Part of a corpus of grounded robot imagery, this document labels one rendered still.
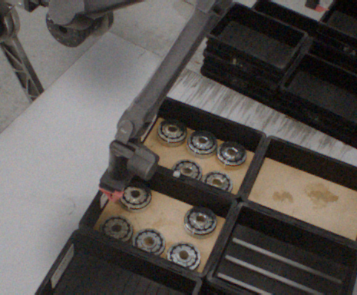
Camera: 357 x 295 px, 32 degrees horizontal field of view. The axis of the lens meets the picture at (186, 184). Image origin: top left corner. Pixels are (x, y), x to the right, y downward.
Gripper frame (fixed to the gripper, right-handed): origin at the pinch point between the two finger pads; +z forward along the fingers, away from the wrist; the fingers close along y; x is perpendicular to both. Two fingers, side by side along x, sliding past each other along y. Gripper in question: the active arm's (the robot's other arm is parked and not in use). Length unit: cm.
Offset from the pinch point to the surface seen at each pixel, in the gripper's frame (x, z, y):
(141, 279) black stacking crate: -14.1, 23.0, -10.2
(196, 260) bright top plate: -26.3, 19.7, 1.3
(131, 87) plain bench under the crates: 28, 37, 70
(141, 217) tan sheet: -4.8, 23.2, 9.1
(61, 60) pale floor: 98, 110, 133
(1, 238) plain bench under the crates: 35, 37, -11
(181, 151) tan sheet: -5.3, 23.3, 39.5
